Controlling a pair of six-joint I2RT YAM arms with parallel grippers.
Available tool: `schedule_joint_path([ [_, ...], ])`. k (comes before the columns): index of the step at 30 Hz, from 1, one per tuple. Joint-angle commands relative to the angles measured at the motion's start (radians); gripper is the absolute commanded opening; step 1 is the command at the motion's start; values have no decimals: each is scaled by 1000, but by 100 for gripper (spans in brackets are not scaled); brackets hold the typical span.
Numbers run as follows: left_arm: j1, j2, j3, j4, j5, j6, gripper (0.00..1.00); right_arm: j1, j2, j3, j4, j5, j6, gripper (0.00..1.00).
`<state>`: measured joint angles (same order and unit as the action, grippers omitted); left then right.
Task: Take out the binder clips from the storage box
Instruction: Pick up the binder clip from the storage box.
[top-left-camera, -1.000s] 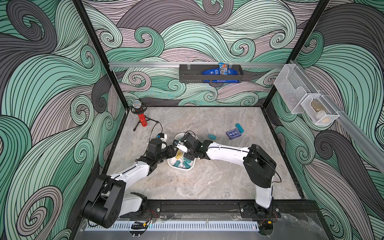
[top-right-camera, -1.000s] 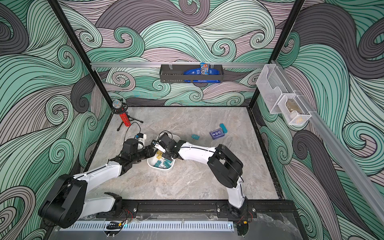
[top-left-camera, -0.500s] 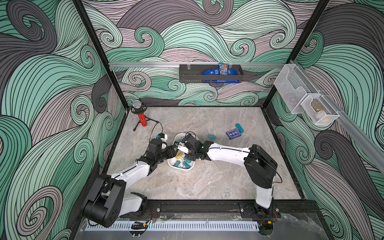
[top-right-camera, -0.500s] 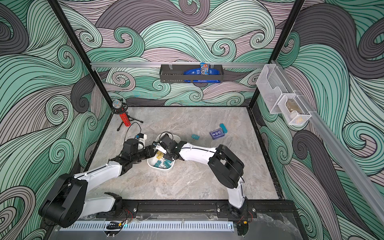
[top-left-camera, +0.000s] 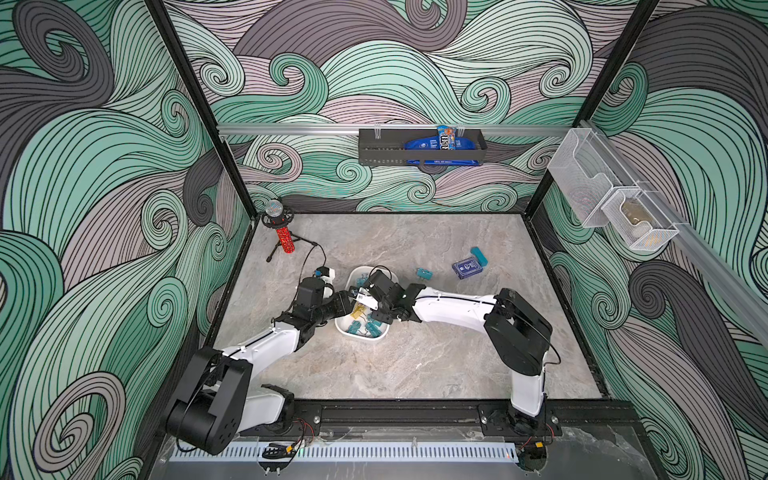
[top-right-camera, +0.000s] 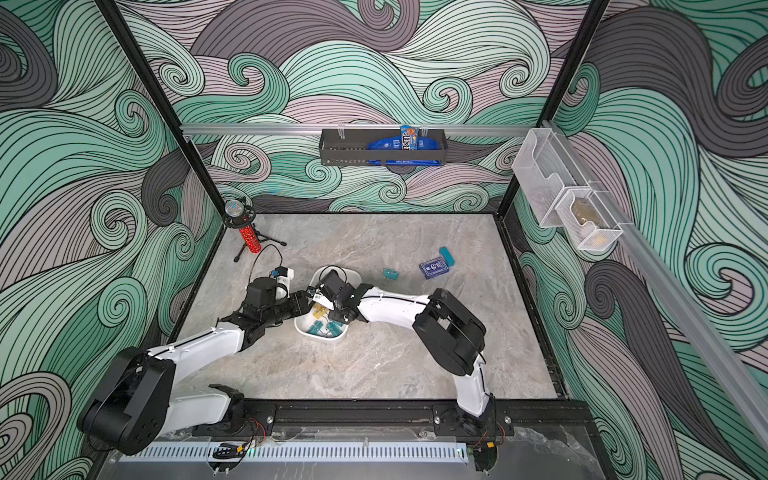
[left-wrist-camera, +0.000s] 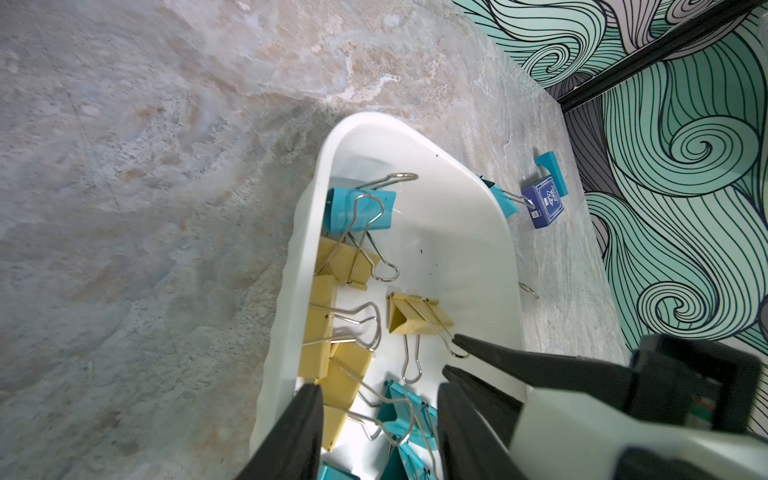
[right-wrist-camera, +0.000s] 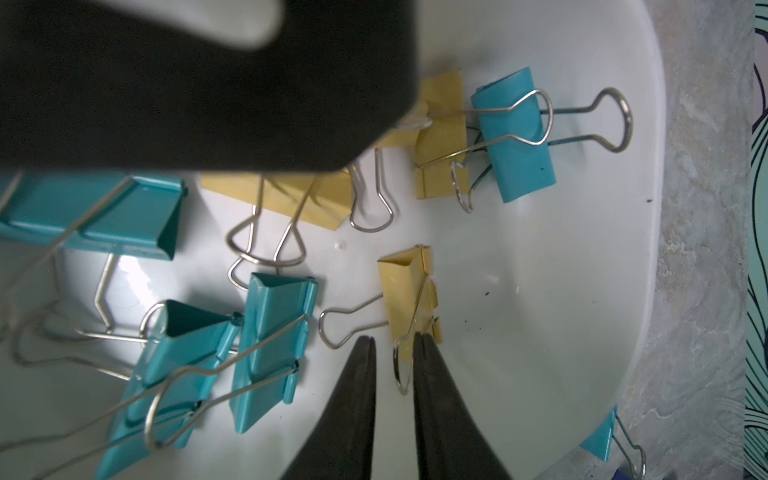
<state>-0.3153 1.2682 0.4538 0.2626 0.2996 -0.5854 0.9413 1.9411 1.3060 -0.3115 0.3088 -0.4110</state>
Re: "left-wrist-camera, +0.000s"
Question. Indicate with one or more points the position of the yellow binder clip in tray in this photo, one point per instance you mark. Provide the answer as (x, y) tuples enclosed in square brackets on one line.
[(348, 364), (345, 263), (327, 327)]

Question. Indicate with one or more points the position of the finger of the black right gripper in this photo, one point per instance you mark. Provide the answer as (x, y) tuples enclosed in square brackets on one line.
[(500, 410)]

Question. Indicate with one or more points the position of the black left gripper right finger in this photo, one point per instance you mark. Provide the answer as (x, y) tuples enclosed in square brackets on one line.
[(468, 448)]

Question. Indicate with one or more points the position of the yellow binder clip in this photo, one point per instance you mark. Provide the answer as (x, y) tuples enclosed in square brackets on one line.
[(412, 317), (527, 289), (327, 327), (345, 263), (348, 364)]

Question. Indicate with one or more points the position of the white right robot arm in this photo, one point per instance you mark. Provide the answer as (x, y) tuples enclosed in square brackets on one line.
[(564, 434)]

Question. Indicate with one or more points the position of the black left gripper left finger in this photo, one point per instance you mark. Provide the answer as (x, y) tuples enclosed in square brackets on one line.
[(292, 449)]

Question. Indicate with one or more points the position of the white plastic storage tray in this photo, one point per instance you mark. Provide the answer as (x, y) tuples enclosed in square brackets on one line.
[(450, 240)]

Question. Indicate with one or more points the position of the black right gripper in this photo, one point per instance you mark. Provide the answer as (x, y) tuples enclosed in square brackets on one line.
[(692, 383)]

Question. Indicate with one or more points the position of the black vertical frame post right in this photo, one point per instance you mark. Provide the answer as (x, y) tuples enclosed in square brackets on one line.
[(672, 41)]

